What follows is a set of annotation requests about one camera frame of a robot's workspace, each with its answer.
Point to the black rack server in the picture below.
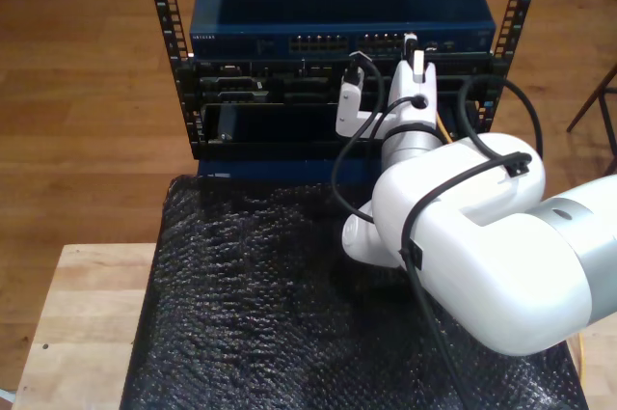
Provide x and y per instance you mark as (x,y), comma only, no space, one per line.
(289,87)

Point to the black rack drawer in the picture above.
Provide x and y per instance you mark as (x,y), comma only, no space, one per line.
(279,135)

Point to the blue base box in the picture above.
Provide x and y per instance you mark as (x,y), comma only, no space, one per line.
(289,170)

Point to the black bubble wrap mat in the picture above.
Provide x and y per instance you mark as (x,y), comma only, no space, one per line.
(241,308)

